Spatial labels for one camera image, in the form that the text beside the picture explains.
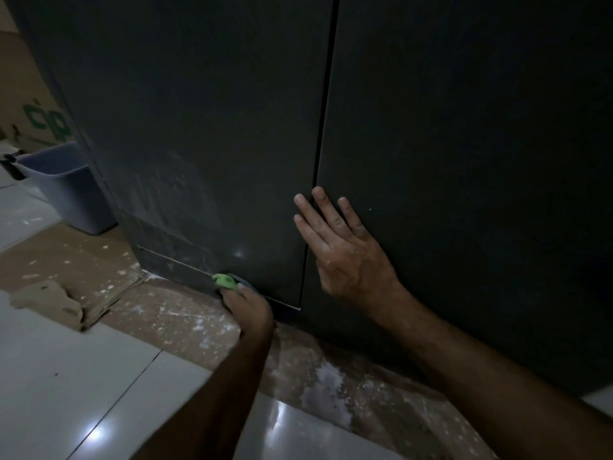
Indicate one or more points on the person's left hand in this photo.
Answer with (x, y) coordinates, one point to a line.
(249, 308)

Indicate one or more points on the torn cardboard piece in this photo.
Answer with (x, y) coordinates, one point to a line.
(48, 301)

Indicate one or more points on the person's left fingers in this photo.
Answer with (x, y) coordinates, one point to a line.
(233, 296)

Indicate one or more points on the person's right hand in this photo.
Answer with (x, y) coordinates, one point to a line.
(352, 261)

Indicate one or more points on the dark cabinet door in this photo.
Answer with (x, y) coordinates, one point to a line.
(469, 138)
(201, 114)

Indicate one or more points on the person's right middle finger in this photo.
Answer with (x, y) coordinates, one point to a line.
(313, 216)

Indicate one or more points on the person's right little finger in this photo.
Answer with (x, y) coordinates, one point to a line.
(353, 217)

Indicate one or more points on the cardboard box with green print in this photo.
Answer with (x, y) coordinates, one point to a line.
(24, 81)

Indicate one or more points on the person's left forearm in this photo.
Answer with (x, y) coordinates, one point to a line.
(215, 397)

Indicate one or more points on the person's right forearm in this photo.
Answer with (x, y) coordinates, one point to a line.
(488, 378)

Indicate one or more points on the green cleaning cloth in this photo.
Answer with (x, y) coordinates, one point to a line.
(224, 281)

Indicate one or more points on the dark cabinet body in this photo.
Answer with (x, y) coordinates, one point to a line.
(182, 272)

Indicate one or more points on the brown cardboard floor sheet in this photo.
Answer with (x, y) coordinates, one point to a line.
(158, 306)

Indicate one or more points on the grey-blue plastic bin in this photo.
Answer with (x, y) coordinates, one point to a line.
(72, 186)

